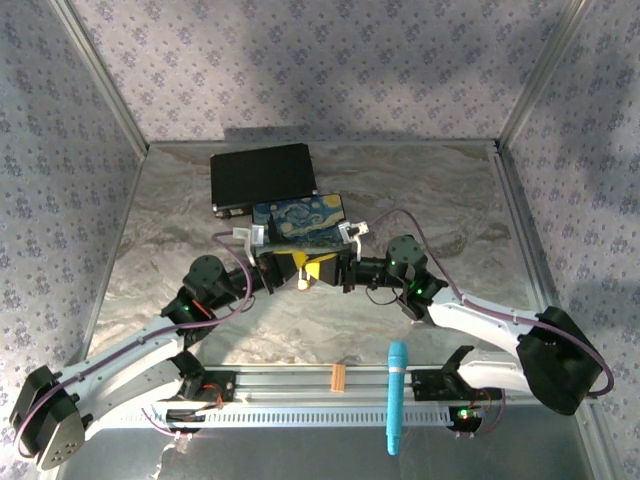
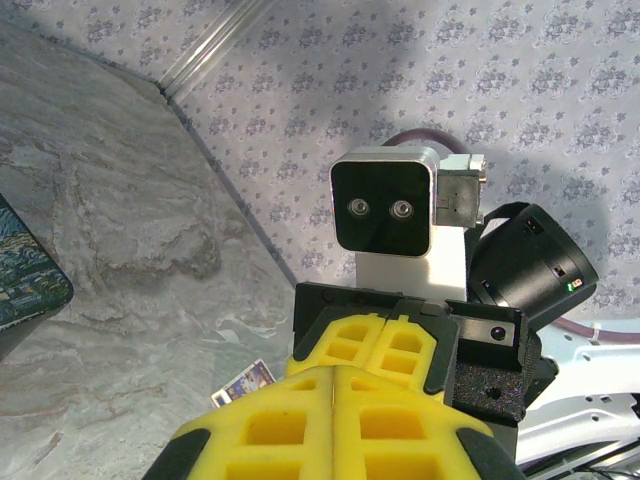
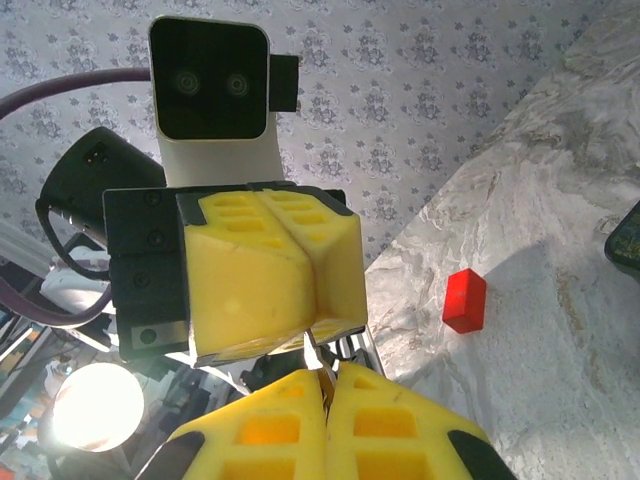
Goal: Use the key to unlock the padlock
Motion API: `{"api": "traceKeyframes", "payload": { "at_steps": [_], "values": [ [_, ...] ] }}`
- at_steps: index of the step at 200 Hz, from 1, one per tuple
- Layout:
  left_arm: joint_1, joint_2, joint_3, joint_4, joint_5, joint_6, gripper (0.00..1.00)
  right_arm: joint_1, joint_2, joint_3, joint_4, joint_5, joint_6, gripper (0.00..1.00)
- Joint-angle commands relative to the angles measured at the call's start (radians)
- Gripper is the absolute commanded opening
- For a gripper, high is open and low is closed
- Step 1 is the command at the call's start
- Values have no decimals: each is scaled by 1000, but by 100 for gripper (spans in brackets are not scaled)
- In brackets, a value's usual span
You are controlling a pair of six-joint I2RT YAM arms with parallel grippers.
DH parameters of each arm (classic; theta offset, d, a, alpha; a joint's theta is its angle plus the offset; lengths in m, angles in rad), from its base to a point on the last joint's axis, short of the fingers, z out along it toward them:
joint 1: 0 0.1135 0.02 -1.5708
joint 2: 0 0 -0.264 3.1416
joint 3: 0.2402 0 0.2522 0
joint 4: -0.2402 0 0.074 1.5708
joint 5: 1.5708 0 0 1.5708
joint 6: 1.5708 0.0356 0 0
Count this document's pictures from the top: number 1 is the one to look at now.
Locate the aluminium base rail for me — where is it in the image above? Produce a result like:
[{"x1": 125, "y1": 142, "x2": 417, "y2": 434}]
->
[{"x1": 199, "y1": 366, "x2": 451, "y2": 402}]

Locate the aluminium frame post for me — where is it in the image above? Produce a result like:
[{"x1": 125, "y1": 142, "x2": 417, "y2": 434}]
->
[
  {"x1": 498, "y1": 0, "x2": 587, "y2": 147},
  {"x1": 49, "y1": 0, "x2": 150, "y2": 154}
]

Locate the blue marker pen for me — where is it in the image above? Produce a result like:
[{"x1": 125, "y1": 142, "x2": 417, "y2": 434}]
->
[{"x1": 386, "y1": 341, "x2": 409, "y2": 456}]

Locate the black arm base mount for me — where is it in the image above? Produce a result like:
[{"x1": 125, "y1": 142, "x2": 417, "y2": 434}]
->
[
  {"x1": 412, "y1": 368, "x2": 481, "y2": 402},
  {"x1": 179, "y1": 368, "x2": 237, "y2": 404}
]

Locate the black controller board with wires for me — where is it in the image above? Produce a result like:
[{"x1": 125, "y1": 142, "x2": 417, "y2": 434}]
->
[{"x1": 164, "y1": 407, "x2": 225, "y2": 434}]

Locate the black flat case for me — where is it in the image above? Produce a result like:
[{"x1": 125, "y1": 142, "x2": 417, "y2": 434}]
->
[{"x1": 209, "y1": 143, "x2": 320, "y2": 220}]

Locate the circuit board with green light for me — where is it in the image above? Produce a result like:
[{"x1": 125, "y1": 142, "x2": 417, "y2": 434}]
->
[{"x1": 447, "y1": 405, "x2": 486, "y2": 432}]

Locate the aluminium table side rail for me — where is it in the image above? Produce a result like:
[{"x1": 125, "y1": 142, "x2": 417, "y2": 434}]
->
[
  {"x1": 79, "y1": 144, "x2": 151, "y2": 361},
  {"x1": 492, "y1": 140, "x2": 621, "y2": 480}
]

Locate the white slotted cable duct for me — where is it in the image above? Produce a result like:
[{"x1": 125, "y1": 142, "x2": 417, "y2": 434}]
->
[{"x1": 149, "y1": 402, "x2": 451, "y2": 429}]

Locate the starry night painted box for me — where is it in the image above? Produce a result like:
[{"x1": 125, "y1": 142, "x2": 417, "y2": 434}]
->
[{"x1": 251, "y1": 192, "x2": 351, "y2": 251}]

